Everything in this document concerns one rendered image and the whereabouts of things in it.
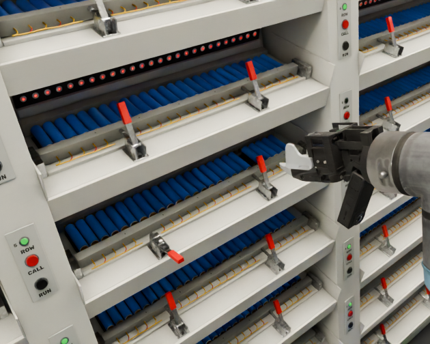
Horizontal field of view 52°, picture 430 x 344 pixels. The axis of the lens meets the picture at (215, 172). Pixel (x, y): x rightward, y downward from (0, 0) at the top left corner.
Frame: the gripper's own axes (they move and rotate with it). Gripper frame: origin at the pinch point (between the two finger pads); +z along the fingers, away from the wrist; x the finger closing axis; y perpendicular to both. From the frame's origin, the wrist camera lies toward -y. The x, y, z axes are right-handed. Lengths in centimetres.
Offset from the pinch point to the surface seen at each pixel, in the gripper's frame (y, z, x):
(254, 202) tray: -7.6, 9.9, 3.9
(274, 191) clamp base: -6.9, 8.7, -0.8
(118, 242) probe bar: -3.5, 13.0, 32.5
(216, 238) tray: -10.1, 8.7, 15.4
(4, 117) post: 23.3, 1.3, 43.9
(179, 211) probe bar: -3.4, 13.2, 19.2
